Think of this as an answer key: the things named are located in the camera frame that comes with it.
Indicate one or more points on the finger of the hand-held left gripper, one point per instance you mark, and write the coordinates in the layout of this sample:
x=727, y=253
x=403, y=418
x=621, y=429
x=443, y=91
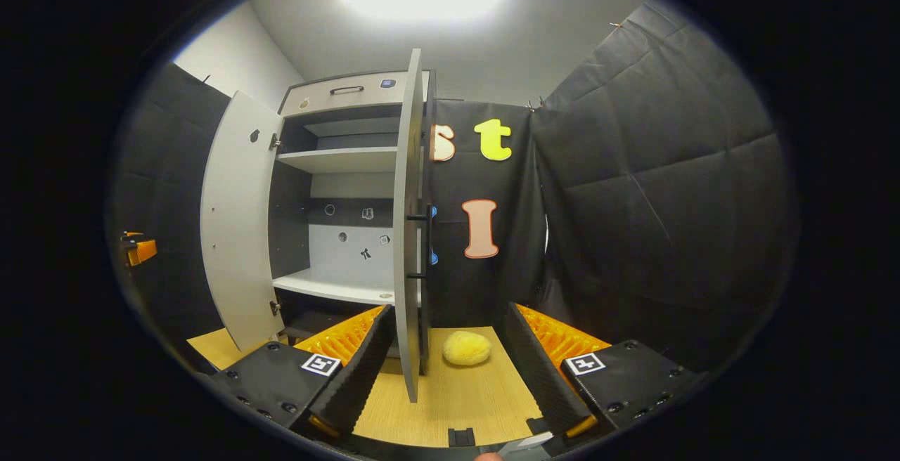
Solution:
x=143, y=251

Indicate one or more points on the grey double-door shoe cabinet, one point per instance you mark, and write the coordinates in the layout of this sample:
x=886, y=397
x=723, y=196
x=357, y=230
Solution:
x=288, y=222

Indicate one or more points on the black backdrop cloth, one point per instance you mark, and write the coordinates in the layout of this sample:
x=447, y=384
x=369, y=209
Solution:
x=668, y=201

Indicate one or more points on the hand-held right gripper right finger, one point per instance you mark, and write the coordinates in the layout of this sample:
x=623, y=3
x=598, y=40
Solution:
x=538, y=377

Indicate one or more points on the white cabinet shelf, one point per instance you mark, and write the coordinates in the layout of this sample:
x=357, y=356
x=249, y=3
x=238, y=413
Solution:
x=330, y=287
x=337, y=160

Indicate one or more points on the grey shoe cabinet door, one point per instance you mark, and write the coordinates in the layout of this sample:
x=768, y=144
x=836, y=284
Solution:
x=239, y=236
x=406, y=236

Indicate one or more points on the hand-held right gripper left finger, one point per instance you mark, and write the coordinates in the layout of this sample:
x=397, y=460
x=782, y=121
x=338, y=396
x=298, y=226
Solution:
x=358, y=369

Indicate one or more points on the grey cabinet drawer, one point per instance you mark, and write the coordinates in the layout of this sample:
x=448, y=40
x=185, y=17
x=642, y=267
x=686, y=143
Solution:
x=337, y=99

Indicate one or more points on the yellow round sponge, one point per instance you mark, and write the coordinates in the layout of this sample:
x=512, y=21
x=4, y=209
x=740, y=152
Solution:
x=466, y=347

